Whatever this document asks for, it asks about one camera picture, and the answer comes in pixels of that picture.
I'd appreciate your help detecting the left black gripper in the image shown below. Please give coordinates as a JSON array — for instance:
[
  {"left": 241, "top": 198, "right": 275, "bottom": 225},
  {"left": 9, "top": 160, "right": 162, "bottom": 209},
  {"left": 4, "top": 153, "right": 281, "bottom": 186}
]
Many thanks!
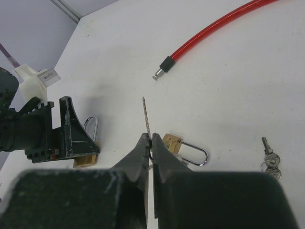
[{"left": 14, "top": 96, "right": 100, "bottom": 163}]

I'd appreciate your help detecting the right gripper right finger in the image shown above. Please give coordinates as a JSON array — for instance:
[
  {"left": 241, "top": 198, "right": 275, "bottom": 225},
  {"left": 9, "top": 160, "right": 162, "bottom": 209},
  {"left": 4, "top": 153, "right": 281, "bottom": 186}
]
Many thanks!
[{"left": 152, "top": 133, "right": 298, "bottom": 229}]

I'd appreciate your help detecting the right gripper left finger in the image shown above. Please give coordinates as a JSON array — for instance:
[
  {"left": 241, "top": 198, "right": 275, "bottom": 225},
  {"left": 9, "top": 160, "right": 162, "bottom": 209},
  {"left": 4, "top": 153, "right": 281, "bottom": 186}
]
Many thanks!
[{"left": 0, "top": 134, "right": 151, "bottom": 229}]

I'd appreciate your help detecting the large brass padlock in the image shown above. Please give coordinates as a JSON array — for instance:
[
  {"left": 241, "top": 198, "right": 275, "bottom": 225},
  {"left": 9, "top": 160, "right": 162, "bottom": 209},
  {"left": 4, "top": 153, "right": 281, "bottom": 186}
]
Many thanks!
[{"left": 72, "top": 114, "right": 100, "bottom": 169}]

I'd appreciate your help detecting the red cable lock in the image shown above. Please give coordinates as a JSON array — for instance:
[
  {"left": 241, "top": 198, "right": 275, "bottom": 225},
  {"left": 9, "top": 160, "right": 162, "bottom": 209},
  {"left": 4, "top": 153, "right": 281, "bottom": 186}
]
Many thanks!
[{"left": 152, "top": 0, "right": 276, "bottom": 80}]

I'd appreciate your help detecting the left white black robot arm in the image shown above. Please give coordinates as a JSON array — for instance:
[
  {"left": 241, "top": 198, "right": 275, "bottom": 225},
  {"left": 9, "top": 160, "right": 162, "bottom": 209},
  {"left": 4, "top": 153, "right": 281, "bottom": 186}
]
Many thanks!
[{"left": 0, "top": 68, "right": 101, "bottom": 163}]

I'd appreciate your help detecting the small brass padlock long shackle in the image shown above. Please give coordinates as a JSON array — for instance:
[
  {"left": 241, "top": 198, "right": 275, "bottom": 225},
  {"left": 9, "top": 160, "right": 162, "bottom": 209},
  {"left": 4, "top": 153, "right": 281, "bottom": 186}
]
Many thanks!
[{"left": 163, "top": 134, "right": 209, "bottom": 167}]

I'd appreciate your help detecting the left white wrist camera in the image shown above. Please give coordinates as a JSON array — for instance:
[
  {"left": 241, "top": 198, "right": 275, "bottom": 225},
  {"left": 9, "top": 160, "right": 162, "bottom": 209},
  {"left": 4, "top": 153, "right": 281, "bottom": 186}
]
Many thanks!
[{"left": 14, "top": 64, "right": 61, "bottom": 105}]

